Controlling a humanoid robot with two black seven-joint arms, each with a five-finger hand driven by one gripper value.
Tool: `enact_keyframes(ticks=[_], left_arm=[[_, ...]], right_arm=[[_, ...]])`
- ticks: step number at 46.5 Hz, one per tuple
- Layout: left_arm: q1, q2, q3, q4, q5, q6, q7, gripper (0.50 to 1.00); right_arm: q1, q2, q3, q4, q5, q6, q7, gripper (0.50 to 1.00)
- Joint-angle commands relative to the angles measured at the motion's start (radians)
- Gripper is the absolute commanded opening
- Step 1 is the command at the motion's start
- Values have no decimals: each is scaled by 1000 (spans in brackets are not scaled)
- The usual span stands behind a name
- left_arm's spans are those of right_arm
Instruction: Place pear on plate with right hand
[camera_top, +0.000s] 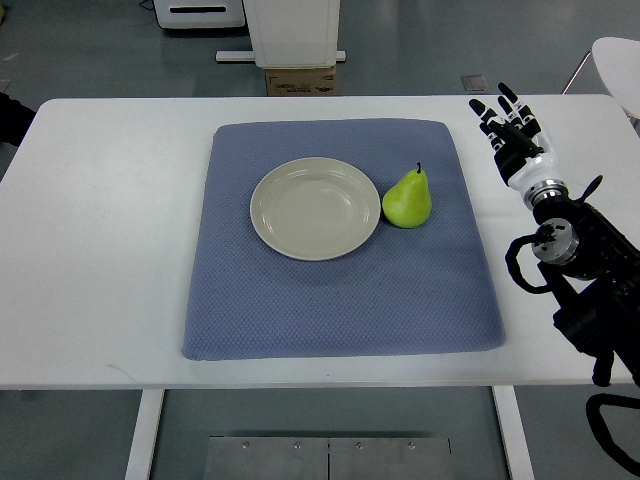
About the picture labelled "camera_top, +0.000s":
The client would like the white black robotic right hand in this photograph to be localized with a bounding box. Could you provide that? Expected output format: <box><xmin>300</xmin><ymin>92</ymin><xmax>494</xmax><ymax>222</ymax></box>
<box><xmin>469</xmin><ymin>83</ymin><xmax>546</xmax><ymax>185</ymax></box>

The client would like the green pear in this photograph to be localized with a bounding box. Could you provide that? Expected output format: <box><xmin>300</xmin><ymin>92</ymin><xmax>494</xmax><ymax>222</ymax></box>
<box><xmin>382</xmin><ymin>162</ymin><xmax>432</xmax><ymax>229</ymax></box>

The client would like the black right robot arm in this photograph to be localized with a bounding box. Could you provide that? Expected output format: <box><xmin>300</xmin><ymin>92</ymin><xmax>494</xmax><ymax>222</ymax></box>
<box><xmin>505</xmin><ymin>180</ymin><xmax>639</xmax><ymax>388</ymax></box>

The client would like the small grey floor plate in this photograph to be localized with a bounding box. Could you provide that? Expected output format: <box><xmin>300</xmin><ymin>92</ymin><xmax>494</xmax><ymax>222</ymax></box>
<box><xmin>461</xmin><ymin>74</ymin><xmax>489</xmax><ymax>92</ymax></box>

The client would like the beige round plate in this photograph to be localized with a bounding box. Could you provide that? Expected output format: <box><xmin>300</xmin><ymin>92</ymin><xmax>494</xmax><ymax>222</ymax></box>
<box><xmin>249</xmin><ymin>157</ymin><xmax>381</xmax><ymax>261</ymax></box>

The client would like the white round chair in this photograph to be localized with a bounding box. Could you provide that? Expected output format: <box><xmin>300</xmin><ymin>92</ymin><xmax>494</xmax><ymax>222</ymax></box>
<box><xmin>561</xmin><ymin>37</ymin><xmax>640</xmax><ymax>125</ymax></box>

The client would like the blue textured cloth mat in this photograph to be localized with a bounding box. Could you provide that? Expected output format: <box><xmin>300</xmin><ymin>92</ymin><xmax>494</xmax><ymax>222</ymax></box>
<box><xmin>182</xmin><ymin>119</ymin><xmax>505</xmax><ymax>360</ymax></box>

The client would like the brown cardboard box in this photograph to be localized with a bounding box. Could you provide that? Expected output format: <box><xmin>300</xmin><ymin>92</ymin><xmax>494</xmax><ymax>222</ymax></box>
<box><xmin>265</xmin><ymin>66</ymin><xmax>337</xmax><ymax>97</ymax></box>

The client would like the white cabinet on stand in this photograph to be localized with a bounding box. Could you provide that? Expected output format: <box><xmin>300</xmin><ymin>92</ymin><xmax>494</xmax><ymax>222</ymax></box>
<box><xmin>215</xmin><ymin>0</ymin><xmax>346</xmax><ymax>69</ymax></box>

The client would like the right white table leg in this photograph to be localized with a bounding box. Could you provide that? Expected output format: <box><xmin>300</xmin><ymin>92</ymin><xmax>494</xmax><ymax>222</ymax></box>
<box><xmin>491</xmin><ymin>385</ymin><xmax>535</xmax><ymax>480</ymax></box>

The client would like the white table leg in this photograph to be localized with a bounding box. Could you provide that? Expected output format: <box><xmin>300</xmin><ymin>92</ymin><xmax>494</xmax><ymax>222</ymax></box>
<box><xmin>491</xmin><ymin>385</ymin><xmax>535</xmax><ymax>480</ymax></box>
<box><xmin>124</xmin><ymin>389</ymin><xmax>165</xmax><ymax>480</ymax></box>

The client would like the white appliance with black slot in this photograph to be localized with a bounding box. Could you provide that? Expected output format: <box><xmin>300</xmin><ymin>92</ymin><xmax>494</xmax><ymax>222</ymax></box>
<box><xmin>153</xmin><ymin>0</ymin><xmax>246</xmax><ymax>29</ymax></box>

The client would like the left white table leg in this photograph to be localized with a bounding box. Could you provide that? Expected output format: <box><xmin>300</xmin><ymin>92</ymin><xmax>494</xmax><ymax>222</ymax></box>
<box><xmin>124</xmin><ymin>389</ymin><xmax>165</xmax><ymax>480</ymax></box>

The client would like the black object at left edge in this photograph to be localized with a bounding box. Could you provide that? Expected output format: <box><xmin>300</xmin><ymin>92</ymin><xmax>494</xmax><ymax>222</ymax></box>
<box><xmin>0</xmin><ymin>92</ymin><xmax>36</xmax><ymax>147</ymax></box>

